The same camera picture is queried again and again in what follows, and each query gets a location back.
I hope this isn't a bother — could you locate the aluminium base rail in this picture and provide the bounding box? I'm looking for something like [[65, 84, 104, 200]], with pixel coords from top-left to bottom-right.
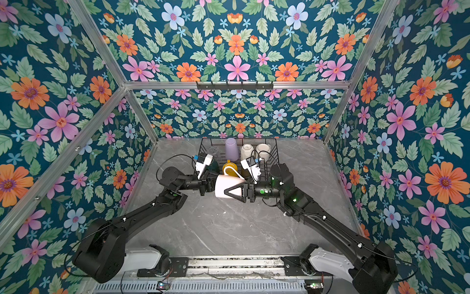
[[84, 254, 388, 280]]

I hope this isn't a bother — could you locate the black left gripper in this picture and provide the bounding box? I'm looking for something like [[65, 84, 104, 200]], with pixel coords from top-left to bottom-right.
[[176, 171, 226, 200]]

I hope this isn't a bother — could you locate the black wire dish rack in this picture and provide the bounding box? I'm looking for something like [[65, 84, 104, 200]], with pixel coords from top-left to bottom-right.
[[198, 138, 279, 181]]

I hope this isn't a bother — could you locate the pink mug white inside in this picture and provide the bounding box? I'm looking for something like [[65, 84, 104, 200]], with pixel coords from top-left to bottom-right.
[[214, 174, 246, 198]]

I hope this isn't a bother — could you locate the yellow mug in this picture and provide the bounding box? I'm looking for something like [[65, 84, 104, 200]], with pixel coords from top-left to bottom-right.
[[222, 160, 240, 178]]

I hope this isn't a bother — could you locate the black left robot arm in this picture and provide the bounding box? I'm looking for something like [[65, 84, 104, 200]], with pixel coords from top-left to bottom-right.
[[72, 167, 217, 283]]

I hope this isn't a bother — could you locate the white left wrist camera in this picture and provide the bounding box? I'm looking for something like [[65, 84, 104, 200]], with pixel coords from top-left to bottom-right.
[[194, 153, 213, 180]]

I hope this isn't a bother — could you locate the black hook rail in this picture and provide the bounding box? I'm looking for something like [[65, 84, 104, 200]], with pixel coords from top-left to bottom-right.
[[196, 82, 274, 91]]

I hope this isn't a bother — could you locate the clear glass cup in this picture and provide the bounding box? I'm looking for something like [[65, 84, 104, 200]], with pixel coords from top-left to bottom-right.
[[207, 146, 219, 159]]

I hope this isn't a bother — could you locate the lilac plastic cup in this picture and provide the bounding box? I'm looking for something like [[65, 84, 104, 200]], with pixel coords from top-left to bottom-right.
[[225, 138, 239, 162]]

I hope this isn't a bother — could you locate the white faceted mug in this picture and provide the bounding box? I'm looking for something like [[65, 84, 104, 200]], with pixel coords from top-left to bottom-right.
[[240, 144, 254, 160]]

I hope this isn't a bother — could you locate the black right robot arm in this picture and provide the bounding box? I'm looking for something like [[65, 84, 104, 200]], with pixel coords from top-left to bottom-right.
[[215, 164, 398, 294]]

